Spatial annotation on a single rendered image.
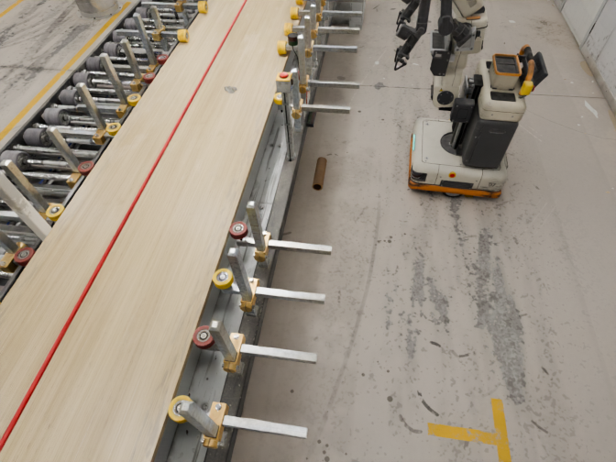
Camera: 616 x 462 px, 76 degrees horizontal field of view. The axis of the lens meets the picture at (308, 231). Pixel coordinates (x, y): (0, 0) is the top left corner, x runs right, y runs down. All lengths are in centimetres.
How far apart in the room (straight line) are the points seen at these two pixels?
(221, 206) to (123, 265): 48
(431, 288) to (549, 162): 163
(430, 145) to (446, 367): 160
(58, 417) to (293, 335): 131
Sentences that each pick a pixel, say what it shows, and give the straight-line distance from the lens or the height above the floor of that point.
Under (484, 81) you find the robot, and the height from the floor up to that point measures 81.
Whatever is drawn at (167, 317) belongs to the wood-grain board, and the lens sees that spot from 161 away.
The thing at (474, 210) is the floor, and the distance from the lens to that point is 317.
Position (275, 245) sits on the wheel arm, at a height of 82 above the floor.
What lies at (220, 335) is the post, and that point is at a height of 108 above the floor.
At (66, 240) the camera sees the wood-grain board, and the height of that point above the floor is 90.
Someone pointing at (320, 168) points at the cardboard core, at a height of 8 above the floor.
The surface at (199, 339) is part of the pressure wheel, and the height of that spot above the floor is 90.
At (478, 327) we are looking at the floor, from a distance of 264.
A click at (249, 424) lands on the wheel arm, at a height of 82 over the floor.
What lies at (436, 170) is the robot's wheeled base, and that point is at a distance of 300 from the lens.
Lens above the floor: 226
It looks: 52 degrees down
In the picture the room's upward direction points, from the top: 3 degrees counter-clockwise
